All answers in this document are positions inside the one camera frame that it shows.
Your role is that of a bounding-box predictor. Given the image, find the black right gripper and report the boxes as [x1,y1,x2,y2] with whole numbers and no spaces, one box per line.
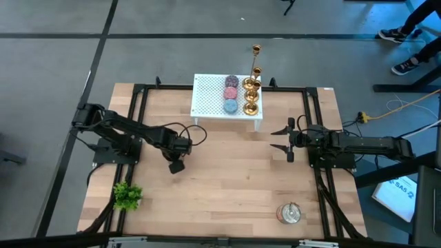
[269,117,311,163]

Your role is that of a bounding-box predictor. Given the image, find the short gold candlestick holder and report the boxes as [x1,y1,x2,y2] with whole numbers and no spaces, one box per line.
[243,80,262,116]

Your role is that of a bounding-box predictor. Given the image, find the blue round candle tin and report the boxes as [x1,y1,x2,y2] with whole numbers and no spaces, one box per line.
[223,99,239,114]

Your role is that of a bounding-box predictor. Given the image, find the pink round candle tin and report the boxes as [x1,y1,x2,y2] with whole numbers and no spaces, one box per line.
[223,86,239,101]

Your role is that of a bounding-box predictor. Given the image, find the medium gold candlestick holder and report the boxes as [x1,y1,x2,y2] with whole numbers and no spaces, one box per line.
[244,66,263,103]

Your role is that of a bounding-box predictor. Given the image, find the purple round candle tin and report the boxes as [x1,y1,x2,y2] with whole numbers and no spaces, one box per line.
[224,74,240,90]

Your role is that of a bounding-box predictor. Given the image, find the tall gold candlestick holder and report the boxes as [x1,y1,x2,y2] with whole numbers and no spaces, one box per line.
[242,43,263,90]

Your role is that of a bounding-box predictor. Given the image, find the white perforated metal shelf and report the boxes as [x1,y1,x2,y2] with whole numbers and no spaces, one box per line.
[190,73,264,132]

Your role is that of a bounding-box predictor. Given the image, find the green artificial plant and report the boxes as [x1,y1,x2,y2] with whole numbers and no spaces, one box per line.
[112,182,143,211]

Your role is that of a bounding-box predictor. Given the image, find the silver tin can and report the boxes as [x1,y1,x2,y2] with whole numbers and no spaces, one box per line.
[275,202,302,225]

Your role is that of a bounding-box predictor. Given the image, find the dark diagonal table beam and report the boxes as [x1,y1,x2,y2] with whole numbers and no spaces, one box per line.
[354,151,438,189]

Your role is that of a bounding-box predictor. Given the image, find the black desk leg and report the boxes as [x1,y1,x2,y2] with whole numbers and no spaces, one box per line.
[373,67,441,94]

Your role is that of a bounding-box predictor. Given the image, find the white printed box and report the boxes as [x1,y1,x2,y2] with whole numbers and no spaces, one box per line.
[371,175,418,223]

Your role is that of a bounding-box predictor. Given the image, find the black tripod leg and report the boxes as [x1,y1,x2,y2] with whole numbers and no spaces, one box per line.
[283,0,296,17]

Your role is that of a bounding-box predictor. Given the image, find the black cabinet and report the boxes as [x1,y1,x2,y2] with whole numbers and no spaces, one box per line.
[409,165,441,247]

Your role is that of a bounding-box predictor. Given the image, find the dark chair base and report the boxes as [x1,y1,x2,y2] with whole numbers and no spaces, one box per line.
[0,132,27,175]

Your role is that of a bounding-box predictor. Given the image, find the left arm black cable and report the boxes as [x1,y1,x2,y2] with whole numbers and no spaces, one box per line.
[156,122,208,147]

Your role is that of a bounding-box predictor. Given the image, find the black aluminium table frame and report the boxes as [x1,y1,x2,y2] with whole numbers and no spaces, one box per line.
[77,77,368,242]

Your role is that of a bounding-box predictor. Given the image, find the yellow extension cable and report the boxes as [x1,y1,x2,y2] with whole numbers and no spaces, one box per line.
[358,88,441,123]

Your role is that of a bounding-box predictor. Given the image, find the silver frame bracket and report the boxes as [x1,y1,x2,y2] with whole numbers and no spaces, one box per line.
[107,236,149,248]
[298,239,340,248]

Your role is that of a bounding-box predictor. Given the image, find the white cable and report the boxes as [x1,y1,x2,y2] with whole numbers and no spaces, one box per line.
[401,118,441,138]

